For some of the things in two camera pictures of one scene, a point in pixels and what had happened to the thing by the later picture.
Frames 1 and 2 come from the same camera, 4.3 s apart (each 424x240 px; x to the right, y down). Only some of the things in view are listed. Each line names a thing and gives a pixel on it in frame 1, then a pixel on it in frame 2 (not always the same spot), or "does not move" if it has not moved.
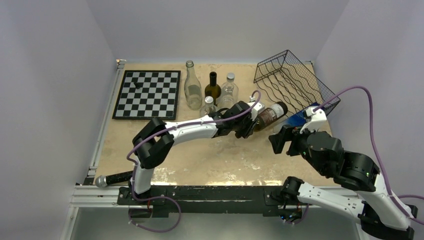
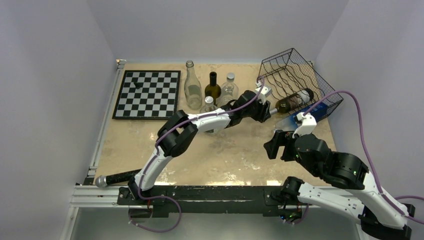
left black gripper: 249,129 to 264,114
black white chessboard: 156,98 does not move
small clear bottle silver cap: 209,107 does not move
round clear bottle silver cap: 229,93 does not move
